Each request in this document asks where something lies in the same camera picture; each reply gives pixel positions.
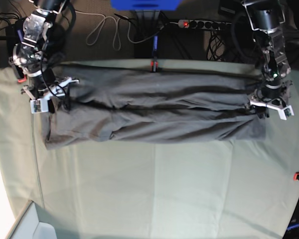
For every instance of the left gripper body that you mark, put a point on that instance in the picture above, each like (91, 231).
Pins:
(268, 92)

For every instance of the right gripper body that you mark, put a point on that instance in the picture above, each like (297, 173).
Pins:
(39, 82)

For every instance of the grey t-shirt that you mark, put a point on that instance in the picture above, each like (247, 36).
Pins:
(164, 107)

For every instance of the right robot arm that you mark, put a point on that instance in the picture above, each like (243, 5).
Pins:
(39, 49)

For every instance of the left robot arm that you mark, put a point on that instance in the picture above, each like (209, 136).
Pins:
(266, 18)

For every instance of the red clamp top left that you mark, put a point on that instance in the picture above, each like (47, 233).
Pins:
(21, 78)

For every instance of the red clamp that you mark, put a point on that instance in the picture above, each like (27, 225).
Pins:
(21, 78)
(154, 61)

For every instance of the red clamp top centre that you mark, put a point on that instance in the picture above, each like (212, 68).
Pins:
(154, 61)

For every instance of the pale green table cloth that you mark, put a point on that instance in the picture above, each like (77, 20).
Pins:
(125, 190)

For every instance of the blue box top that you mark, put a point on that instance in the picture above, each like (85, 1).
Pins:
(145, 4)

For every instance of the black power strip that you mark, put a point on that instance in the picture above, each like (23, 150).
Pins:
(207, 25)

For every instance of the blue clamp bottom right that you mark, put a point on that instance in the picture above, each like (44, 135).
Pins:
(292, 226)

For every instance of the white bin bottom left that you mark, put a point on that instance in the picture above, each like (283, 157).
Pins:
(28, 225)

